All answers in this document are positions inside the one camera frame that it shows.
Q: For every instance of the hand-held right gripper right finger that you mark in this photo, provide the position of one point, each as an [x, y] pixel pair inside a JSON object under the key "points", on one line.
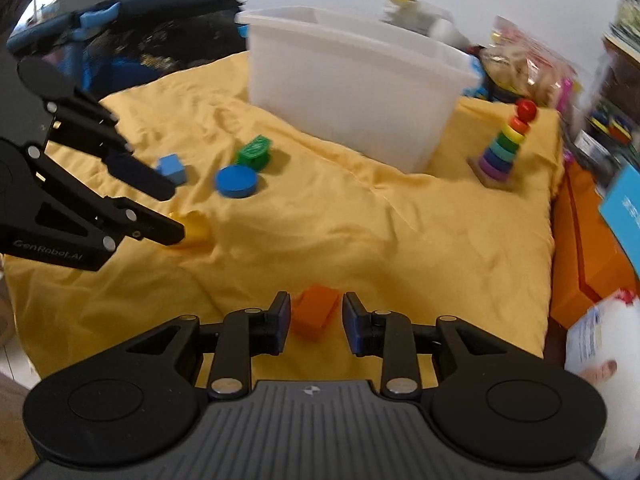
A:
{"points": [[353, 327]]}

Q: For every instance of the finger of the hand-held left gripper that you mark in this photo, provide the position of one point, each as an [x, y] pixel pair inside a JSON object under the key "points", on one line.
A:
{"points": [[145, 180], [160, 232]]}

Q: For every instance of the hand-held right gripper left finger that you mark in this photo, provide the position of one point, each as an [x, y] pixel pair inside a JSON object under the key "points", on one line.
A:
{"points": [[281, 322]]}

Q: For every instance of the yellow brick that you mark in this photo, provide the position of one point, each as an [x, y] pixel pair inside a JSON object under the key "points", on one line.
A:
{"points": [[192, 230]]}

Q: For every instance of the orange block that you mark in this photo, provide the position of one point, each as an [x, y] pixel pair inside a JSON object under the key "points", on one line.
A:
{"points": [[314, 312]]}

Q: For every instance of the white plastic storage bin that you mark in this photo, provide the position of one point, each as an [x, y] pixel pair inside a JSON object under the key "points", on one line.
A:
{"points": [[360, 90]]}

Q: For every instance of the light blue cube block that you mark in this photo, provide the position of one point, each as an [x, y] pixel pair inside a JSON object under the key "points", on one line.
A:
{"points": [[172, 169]]}

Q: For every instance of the yellow blanket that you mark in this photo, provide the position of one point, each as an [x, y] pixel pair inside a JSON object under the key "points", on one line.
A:
{"points": [[375, 240]]}

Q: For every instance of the blue round disc block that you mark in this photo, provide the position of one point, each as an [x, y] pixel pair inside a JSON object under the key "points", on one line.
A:
{"points": [[237, 182]]}

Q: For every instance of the green printed block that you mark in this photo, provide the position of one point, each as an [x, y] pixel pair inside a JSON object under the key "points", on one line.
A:
{"points": [[254, 152]]}

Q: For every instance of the black and blue bag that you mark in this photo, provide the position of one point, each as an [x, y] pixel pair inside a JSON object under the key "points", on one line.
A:
{"points": [[150, 35]]}

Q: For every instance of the orange box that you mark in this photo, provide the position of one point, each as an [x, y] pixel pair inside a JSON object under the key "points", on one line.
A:
{"points": [[580, 250]]}

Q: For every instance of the white wet wipes pack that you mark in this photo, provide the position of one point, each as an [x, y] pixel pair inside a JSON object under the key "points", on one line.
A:
{"points": [[607, 350]]}

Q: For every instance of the blue card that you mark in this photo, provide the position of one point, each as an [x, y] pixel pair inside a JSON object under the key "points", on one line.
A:
{"points": [[625, 220]]}

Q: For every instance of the clear bag of toys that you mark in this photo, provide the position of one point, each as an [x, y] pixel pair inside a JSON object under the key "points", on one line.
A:
{"points": [[530, 67]]}

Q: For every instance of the white plush toy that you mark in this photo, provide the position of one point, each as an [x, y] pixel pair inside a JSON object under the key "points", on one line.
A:
{"points": [[425, 10]]}

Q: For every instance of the cluttered shelf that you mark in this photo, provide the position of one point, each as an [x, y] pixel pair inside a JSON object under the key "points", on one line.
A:
{"points": [[612, 100]]}

